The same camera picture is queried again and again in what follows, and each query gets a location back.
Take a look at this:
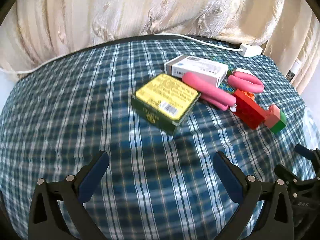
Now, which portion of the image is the blue plaid cloth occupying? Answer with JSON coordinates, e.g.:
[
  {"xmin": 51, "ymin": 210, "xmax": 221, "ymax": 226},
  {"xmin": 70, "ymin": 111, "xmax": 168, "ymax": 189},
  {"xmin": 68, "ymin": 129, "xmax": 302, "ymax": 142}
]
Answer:
[{"xmin": 0, "ymin": 39, "xmax": 315, "ymax": 240}]

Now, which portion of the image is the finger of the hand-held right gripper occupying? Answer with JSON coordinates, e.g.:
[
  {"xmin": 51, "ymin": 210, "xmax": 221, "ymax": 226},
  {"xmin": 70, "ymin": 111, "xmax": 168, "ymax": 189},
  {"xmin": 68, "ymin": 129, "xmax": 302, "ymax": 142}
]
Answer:
[
  {"xmin": 274, "ymin": 164, "xmax": 307, "ymax": 188},
  {"xmin": 294, "ymin": 143, "xmax": 320, "ymax": 167}
]

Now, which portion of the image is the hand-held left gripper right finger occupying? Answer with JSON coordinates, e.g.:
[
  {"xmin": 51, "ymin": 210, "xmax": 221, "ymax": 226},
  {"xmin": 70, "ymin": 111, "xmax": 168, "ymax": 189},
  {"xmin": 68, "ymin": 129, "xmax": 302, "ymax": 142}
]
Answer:
[{"xmin": 212, "ymin": 151, "xmax": 295, "ymax": 240}]

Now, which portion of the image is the pink foam hand grip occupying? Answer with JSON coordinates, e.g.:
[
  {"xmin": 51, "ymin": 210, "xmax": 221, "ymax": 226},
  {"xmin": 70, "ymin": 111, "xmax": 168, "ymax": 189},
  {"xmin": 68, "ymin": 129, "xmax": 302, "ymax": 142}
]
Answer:
[{"xmin": 182, "ymin": 68, "xmax": 265, "ymax": 112}]

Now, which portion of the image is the green and yellow box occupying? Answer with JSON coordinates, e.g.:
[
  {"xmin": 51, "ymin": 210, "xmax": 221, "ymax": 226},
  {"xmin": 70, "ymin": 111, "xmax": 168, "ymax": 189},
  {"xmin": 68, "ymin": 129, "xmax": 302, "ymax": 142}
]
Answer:
[{"xmin": 131, "ymin": 73, "xmax": 202, "ymax": 136}]

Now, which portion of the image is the white medicine box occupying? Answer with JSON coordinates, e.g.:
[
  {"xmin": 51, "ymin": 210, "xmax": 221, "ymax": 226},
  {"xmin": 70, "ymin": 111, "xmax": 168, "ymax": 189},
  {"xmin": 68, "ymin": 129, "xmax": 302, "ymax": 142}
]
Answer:
[{"xmin": 164, "ymin": 54, "xmax": 229, "ymax": 87}]

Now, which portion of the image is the red toy block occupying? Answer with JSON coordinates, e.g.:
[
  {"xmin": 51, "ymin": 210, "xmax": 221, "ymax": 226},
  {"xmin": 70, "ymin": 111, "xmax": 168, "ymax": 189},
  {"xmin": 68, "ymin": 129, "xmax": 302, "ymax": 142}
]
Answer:
[{"xmin": 232, "ymin": 89, "xmax": 269, "ymax": 130}]

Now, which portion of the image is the long green dotted block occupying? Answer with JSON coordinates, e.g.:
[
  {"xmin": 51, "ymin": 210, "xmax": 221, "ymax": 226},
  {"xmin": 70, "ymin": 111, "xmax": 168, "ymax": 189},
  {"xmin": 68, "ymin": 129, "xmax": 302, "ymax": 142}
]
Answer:
[{"xmin": 211, "ymin": 54, "xmax": 237, "ymax": 95}]

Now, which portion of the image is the white power strip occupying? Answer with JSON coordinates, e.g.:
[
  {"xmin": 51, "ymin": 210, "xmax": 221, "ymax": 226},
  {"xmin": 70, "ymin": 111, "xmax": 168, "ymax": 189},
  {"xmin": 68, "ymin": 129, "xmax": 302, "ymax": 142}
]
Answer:
[{"xmin": 239, "ymin": 43, "xmax": 263, "ymax": 57}]

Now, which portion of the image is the cream patterned curtain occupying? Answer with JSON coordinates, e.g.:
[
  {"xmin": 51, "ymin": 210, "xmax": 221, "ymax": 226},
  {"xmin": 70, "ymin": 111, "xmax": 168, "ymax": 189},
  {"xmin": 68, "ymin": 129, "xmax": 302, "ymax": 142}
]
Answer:
[
  {"xmin": 0, "ymin": 0, "xmax": 288, "ymax": 80},
  {"xmin": 262, "ymin": 0, "xmax": 320, "ymax": 93}
]

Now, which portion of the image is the white power cable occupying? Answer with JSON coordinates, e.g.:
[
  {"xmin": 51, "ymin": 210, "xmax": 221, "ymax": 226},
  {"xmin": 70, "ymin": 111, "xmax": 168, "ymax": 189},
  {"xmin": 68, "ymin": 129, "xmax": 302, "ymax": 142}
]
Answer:
[{"xmin": 0, "ymin": 33, "xmax": 242, "ymax": 75}]

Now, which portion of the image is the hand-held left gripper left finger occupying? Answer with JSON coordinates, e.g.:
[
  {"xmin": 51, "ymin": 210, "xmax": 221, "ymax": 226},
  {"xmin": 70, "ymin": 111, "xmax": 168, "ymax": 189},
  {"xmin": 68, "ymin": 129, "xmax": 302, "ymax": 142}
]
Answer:
[{"xmin": 28, "ymin": 151, "xmax": 110, "ymax": 240}]

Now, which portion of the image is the pink and green toy block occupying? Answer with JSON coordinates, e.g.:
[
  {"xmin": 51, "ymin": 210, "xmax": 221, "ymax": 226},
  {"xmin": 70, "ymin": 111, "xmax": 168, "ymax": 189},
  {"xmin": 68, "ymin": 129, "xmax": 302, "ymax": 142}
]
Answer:
[{"xmin": 264, "ymin": 104, "xmax": 287, "ymax": 134}]

